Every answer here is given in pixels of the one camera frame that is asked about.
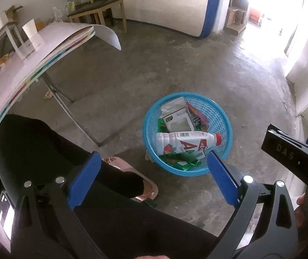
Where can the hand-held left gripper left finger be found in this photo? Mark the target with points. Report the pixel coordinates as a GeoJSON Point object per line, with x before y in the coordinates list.
{"type": "Point", "coordinates": [85, 180]}

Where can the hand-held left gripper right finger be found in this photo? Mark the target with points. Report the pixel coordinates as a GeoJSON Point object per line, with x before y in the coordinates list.
{"type": "Point", "coordinates": [222, 179]}

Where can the green snack bag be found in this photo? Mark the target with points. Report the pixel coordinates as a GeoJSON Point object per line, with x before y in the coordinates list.
{"type": "Point", "coordinates": [186, 164]}

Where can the blue plastic basket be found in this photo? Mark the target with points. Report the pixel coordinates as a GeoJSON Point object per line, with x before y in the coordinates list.
{"type": "Point", "coordinates": [218, 124]}

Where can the white strawberry drink bottle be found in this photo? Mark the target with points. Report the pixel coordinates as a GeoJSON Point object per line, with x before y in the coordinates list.
{"type": "Point", "coordinates": [175, 143]}

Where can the purple snack packet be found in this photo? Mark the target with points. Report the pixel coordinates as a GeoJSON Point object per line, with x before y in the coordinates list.
{"type": "Point", "coordinates": [195, 116]}

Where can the white box package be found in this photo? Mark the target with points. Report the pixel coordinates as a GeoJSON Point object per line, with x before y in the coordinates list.
{"type": "Point", "coordinates": [176, 116]}

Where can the person's right hand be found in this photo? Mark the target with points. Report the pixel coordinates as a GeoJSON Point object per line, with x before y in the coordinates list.
{"type": "Point", "coordinates": [302, 218]}

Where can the person's left hand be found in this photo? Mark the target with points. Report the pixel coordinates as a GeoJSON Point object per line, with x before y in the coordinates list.
{"type": "Point", "coordinates": [151, 257]}

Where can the person's foot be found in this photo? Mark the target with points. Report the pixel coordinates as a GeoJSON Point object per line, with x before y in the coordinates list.
{"type": "Point", "coordinates": [113, 161]}

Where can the person's black pants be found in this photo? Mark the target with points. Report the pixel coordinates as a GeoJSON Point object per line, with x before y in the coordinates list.
{"type": "Point", "coordinates": [48, 145]}

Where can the pink slipper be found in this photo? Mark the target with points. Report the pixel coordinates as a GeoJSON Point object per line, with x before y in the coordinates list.
{"type": "Point", "coordinates": [145, 183]}

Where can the smartphone with lit screen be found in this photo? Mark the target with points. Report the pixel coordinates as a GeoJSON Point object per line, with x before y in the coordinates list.
{"type": "Point", "coordinates": [6, 215]}

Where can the small wrapper on floor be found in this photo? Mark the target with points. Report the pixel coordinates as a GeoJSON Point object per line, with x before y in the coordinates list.
{"type": "Point", "coordinates": [48, 95]}

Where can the orange object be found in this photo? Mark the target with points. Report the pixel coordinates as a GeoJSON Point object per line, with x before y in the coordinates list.
{"type": "Point", "coordinates": [255, 14]}

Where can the wooden crate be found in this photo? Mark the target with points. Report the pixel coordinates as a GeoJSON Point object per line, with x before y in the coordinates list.
{"type": "Point", "coordinates": [236, 16]}

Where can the orange snack wrapper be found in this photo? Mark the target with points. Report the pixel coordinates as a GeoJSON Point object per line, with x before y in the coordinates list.
{"type": "Point", "coordinates": [3, 60]}

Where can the white paper cup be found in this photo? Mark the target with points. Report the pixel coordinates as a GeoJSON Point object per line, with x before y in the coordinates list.
{"type": "Point", "coordinates": [32, 32]}

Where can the white table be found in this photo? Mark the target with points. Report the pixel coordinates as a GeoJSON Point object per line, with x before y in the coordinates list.
{"type": "Point", "coordinates": [13, 28]}

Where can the white printed plastic bag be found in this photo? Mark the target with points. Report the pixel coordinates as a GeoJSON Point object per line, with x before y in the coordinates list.
{"type": "Point", "coordinates": [71, 7]}

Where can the wooden chair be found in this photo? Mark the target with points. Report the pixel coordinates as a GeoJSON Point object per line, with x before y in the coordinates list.
{"type": "Point", "coordinates": [94, 5]}

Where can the white paper roll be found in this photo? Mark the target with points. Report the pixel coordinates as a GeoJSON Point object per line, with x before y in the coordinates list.
{"type": "Point", "coordinates": [1, 21]}

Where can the cardboard box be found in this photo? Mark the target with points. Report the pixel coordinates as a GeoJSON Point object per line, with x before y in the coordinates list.
{"type": "Point", "coordinates": [13, 14]}

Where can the white mattress with blue edge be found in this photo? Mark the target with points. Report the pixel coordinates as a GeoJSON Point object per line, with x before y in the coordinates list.
{"type": "Point", "coordinates": [164, 2]}

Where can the grey metal table frame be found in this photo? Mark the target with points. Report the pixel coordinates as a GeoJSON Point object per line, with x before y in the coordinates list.
{"type": "Point", "coordinates": [79, 121]}

